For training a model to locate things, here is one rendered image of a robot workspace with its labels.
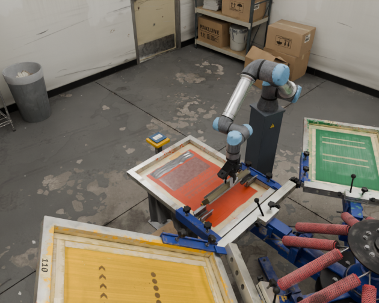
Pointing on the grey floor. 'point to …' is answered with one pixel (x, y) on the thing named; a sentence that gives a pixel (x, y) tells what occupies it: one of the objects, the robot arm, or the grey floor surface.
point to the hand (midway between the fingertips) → (227, 184)
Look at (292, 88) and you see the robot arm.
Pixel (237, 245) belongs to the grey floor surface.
